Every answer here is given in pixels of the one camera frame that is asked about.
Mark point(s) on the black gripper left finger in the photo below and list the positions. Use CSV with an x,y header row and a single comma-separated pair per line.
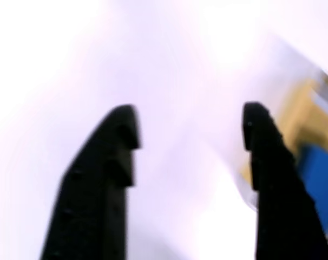
x,y
99,176

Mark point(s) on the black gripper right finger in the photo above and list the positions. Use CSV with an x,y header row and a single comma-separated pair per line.
x,y
277,195

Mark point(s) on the blue cube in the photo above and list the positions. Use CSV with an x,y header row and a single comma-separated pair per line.
x,y
321,178

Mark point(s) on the yellow open cardboard box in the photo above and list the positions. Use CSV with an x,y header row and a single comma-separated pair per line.
x,y
296,113

